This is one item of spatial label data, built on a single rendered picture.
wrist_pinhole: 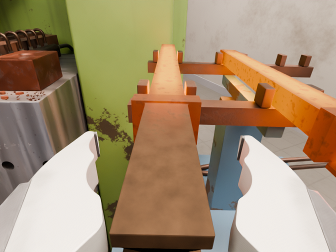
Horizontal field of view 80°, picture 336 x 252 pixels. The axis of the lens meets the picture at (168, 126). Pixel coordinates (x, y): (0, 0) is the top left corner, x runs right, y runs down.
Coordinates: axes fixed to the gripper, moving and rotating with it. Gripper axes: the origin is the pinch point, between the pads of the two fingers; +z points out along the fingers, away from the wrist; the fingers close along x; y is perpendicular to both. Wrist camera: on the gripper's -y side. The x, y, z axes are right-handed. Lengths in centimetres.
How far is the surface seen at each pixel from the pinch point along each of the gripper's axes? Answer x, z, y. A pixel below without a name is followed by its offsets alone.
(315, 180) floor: 114, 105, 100
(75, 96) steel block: -25, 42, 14
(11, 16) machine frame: -60, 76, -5
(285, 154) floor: 108, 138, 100
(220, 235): 9.6, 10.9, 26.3
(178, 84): 0.8, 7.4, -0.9
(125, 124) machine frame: -13, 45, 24
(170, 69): 0.1, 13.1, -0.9
